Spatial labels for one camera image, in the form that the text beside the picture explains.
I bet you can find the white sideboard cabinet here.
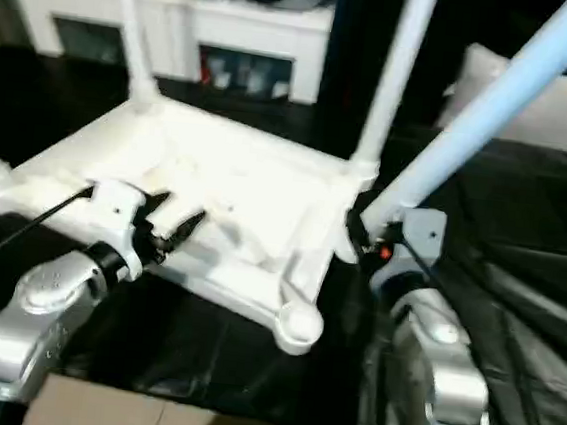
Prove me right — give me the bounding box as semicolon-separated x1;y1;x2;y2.
0;0;337;105

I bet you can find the grey pillow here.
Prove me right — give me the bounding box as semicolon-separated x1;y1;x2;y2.
441;40;567;156

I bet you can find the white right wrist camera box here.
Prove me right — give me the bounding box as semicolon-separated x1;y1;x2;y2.
375;207;451;294

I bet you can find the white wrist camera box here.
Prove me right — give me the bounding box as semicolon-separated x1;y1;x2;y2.
85;179;152;250
375;207;451;294

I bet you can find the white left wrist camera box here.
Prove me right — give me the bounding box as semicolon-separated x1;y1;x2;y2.
85;179;152;250

